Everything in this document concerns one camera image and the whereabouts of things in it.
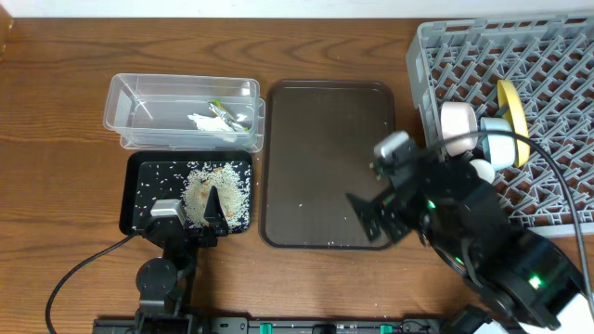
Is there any grey dishwasher rack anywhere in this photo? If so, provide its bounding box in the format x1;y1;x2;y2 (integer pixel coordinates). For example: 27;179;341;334
406;15;593;235

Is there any black waste tray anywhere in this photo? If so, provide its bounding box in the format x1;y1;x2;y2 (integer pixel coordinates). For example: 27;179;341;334
119;151;252;235

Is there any yellow plate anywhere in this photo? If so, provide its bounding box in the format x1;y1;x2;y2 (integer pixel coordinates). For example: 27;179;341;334
497;80;530;167

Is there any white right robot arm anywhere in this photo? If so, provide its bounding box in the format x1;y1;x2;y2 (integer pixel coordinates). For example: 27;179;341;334
346;130;593;331

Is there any rice food waste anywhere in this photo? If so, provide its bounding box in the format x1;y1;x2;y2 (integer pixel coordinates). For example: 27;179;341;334
134;160;252;233

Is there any white bowl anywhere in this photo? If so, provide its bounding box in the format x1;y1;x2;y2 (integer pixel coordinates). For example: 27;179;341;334
440;102;477;157

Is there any clear plastic container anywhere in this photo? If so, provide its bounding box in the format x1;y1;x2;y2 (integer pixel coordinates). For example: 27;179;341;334
103;73;265;152

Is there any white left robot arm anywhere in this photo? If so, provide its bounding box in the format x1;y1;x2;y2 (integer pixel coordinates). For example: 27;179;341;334
45;186;229;334

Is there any green snack wrapper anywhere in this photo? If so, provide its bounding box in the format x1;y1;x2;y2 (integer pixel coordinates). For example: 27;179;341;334
208;100;249;132

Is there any light blue bowl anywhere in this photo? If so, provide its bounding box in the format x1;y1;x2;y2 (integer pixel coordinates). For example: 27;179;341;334
481;117;516;171

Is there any white plastic cup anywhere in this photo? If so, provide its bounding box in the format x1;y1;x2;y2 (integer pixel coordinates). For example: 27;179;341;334
470;159;496;184

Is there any dark brown serving tray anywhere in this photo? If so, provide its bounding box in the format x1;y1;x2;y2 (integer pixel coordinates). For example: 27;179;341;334
259;80;394;251

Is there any white tissue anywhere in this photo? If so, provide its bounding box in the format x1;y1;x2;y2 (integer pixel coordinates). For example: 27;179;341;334
187;113;237;142

